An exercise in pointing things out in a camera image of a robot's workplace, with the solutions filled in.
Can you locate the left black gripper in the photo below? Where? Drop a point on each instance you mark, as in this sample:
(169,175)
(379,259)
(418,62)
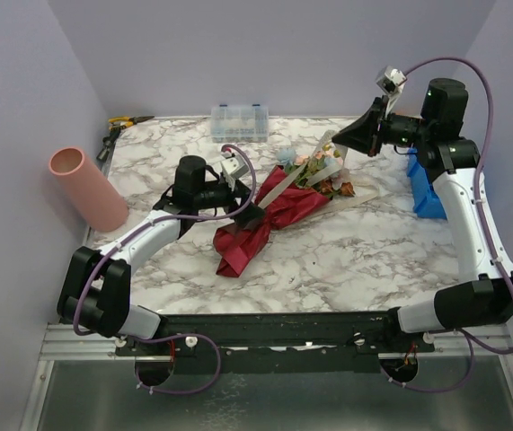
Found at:
(235,189)

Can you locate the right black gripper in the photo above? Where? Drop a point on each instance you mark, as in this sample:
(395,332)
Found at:
(378,130)

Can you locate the beige printed ribbon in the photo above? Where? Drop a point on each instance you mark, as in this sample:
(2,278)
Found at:
(323,171)

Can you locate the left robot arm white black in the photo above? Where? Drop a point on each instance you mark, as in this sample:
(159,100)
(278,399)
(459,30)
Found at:
(95,297)

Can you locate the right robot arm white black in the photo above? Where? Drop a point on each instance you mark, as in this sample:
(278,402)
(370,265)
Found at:
(484,293)

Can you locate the pink cylindrical vase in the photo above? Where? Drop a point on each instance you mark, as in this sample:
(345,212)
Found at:
(89,191)

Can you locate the blue plastic bin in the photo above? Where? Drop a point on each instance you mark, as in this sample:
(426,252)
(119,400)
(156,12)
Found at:
(426,203)

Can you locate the clear plastic organizer box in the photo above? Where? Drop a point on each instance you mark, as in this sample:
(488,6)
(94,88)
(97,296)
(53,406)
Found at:
(239,123)

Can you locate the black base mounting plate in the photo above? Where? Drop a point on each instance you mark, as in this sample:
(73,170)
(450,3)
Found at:
(281,343)

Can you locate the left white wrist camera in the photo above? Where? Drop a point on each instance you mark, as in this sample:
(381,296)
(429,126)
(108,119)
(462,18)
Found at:
(233,168)

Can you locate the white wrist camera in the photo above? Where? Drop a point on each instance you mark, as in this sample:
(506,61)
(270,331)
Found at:
(390,80)
(233,168)

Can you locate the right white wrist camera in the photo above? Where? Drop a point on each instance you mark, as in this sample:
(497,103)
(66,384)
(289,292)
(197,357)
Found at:
(390,80)

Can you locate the yellow handled pliers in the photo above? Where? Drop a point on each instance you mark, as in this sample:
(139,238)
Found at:
(122,123)

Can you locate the aluminium extrusion rail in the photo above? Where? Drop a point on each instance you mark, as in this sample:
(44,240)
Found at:
(60,343)

